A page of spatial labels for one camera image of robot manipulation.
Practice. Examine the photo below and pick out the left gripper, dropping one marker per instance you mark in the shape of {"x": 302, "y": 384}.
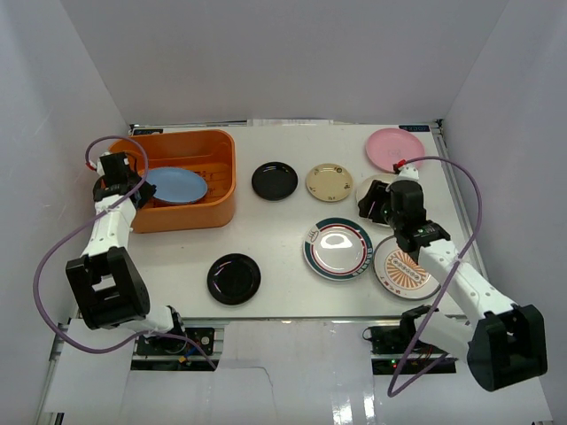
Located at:
{"x": 143, "y": 192}

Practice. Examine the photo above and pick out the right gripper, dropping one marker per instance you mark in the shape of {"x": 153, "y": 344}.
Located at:
{"x": 378, "y": 192}

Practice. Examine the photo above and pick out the white plain plate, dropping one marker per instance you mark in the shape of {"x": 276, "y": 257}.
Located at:
{"x": 361, "y": 189}

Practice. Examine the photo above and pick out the light blue plate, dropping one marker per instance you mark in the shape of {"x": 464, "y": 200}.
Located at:
{"x": 177, "y": 186}

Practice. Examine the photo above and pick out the beige patterned plate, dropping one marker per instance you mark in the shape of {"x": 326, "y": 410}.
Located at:
{"x": 329, "y": 182}

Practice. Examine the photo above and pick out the green rimmed white plate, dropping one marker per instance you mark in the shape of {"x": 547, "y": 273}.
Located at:
{"x": 338, "y": 249}

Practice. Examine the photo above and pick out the pink plate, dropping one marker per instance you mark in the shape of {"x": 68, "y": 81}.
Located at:
{"x": 389, "y": 146}

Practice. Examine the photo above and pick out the orange sunburst plate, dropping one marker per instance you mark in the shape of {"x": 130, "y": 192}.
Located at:
{"x": 400, "y": 275}

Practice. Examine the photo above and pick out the black plate front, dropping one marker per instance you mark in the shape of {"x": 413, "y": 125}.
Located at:
{"x": 233, "y": 279}

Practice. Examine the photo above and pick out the black plate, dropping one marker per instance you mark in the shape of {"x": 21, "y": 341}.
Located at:
{"x": 274, "y": 181}
{"x": 233, "y": 279}

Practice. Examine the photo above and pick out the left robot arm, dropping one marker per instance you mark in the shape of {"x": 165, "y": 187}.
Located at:
{"x": 106, "y": 285}

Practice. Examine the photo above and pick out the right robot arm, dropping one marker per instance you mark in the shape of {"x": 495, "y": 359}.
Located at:
{"x": 503, "y": 343}

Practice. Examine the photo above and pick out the orange plastic bin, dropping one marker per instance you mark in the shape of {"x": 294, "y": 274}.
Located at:
{"x": 209, "y": 153}

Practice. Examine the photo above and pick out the black plate rear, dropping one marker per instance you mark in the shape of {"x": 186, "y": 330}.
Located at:
{"x": 274, "y": 181}

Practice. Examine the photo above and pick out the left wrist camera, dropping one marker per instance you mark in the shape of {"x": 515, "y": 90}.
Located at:
{"x": 111, "y": 164}

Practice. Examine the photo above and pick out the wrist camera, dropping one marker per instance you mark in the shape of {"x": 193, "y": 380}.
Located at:
{"x": 405, "y": 172}
{"x": 111, "y": 164}

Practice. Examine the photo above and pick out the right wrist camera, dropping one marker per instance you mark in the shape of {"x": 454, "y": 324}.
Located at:
{"x": 405, "y": 172}

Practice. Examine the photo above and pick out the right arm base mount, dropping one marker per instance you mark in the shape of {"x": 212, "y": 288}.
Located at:
{"x": 387, "y": 344}

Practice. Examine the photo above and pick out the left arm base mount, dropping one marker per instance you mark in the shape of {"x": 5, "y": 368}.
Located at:
{"x": 158, "y": 354}

